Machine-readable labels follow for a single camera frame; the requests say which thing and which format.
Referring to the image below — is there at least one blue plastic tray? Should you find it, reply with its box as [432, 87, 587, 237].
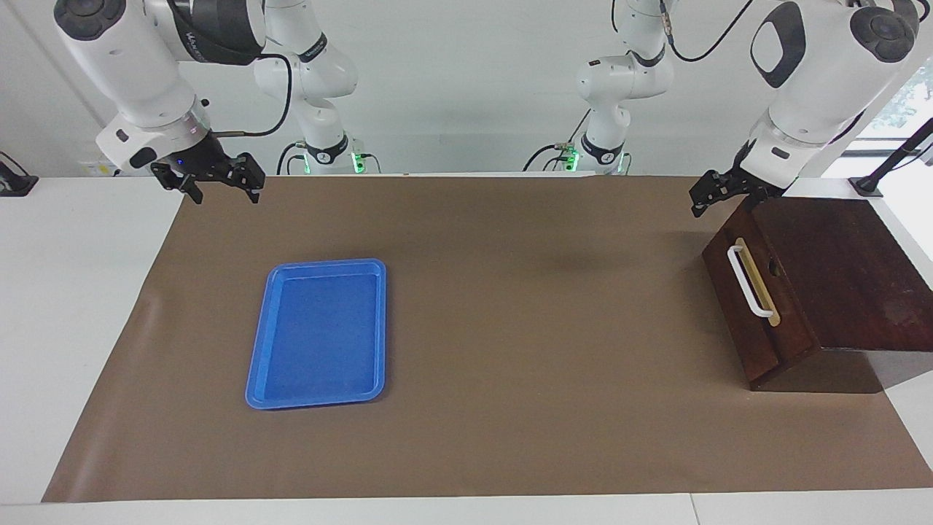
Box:
[245, 258, 387, 411]

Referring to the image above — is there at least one dark wooden drawer cabinet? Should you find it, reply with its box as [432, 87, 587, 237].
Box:
[702, 195, 933, 394]

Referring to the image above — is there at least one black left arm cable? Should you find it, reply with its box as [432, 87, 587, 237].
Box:
[658, 0, 756, 63]

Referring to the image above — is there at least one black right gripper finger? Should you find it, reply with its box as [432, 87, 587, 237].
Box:
[151, 164, 205, 206]
[231, 152, 266, 204]

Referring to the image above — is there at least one black base cable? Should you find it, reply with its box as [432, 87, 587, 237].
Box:
[276, 141, 307, 176]
[522, 109, 592, 173]

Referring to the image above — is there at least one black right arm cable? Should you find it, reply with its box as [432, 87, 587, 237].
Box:
[211, 52, 294, 139]

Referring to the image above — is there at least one brown table mat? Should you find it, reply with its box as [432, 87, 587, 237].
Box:
[42, 175, 933, 504]

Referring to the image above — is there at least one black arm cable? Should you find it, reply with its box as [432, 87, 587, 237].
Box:
[211, 52, 294, 139]
[658, 0, 756, 63]

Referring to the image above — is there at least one black clamp mount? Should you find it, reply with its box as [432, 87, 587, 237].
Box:
[0, 151, 39, 198]

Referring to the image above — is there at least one black camera stand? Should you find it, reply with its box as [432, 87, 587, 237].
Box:
[848, 117, 933, 198]

